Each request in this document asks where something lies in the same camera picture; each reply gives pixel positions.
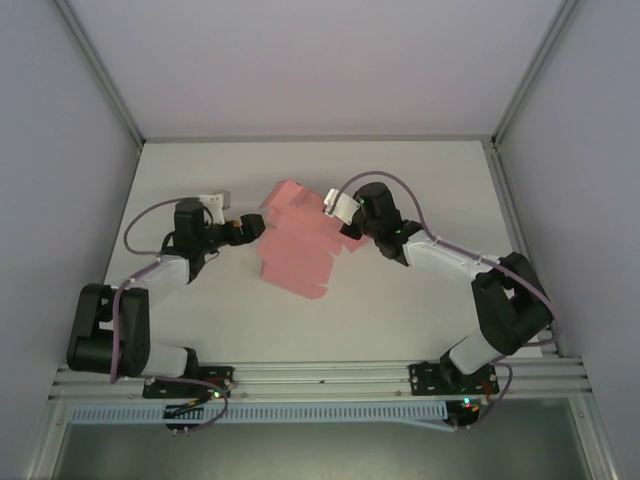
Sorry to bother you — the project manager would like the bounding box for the pink paper box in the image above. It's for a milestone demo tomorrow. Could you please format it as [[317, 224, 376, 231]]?
[[257, 178, 374, 302]]

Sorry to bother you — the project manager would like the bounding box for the aluminium frame post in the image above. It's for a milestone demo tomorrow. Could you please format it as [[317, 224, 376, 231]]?
[[491, 0, 585, 147], [53, 0, 147, 147]]

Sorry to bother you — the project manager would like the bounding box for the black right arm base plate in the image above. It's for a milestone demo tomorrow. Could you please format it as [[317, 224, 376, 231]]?
[[408, 360, 502, 397]]

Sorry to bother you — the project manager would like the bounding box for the aluminium side rail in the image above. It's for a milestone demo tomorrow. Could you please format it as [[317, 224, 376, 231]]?
[[485, 141, 565, 359]]

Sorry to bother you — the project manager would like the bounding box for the aluminium mounting rail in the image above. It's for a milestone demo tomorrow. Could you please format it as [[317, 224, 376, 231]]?
[[49, 355, 587, 402]]

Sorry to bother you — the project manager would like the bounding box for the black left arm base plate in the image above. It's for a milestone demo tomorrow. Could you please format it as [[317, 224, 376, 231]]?
[[143, 364, 237, 401]]

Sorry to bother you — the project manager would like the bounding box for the aluminium frame crossbar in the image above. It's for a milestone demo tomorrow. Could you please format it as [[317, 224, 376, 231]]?
[[141, 133, 497, 147]]

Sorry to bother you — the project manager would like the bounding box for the white slotted cable duct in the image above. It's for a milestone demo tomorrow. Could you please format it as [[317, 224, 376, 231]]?
[[69, 402, 449, 425]]

